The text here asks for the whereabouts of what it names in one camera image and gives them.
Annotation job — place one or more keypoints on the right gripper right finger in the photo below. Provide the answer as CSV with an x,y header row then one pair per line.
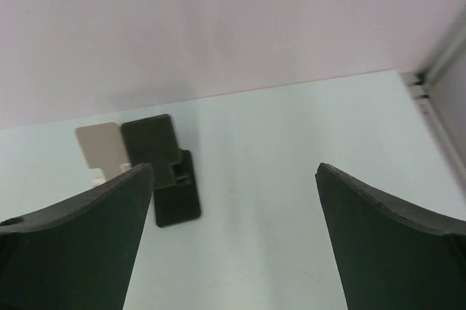
x,y
390,253

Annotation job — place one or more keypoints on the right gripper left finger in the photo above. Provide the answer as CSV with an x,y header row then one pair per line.
x,y
78,253

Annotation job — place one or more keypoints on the white phone stand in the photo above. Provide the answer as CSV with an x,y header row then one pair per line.
x,y
103,149

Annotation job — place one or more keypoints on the black rectangular phone stand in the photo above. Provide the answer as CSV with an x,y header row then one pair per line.
x,y
153,141

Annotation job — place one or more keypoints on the right aluminium table rail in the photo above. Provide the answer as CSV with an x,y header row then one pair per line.
x,y
442,136

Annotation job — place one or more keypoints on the right aluminium frame post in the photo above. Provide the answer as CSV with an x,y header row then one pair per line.
x,y
445,52

